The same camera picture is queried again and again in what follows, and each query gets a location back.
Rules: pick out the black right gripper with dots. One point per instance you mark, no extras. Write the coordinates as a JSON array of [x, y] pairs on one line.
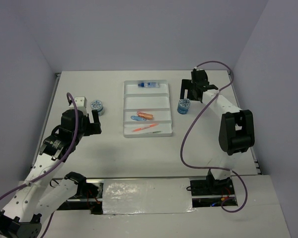
[[187, 84]]

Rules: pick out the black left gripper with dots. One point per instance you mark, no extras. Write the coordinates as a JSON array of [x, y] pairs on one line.
[[92, 128]]

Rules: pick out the blue cleaning putty jar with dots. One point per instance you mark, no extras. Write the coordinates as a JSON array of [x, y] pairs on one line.
[[183, 106], [98, 106]]

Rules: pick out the small blue cap bottle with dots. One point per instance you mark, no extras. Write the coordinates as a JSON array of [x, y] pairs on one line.
[[151, 84]]

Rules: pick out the blue transparent eraser case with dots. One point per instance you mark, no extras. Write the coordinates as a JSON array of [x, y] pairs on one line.
[[138, 118]]

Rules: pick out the orange eraser case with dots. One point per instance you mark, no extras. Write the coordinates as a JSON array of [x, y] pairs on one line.
[[147, 116]]

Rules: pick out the orange highlighter pen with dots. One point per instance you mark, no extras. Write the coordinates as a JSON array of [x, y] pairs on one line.
[[145, 127]]

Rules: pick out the green white pen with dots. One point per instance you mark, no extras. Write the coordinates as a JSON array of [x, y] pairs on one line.
[[152, 132]]

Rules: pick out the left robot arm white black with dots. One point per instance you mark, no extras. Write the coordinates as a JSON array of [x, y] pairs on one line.
[[30, 207]]

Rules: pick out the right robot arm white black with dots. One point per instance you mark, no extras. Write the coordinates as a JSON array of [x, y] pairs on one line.
[[236, 132]]

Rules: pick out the white compartment tray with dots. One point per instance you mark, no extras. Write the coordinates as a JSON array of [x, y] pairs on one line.
[[155, 101]]

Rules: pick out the silver foil covered plate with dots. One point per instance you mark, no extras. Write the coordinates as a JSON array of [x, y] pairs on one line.
[[146, 196]]

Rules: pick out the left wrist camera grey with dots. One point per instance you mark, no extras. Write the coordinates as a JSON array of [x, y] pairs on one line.
[[81, 104]]

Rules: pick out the aluminium table edge rail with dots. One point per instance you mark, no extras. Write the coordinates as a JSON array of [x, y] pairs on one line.
[[58, 76]]

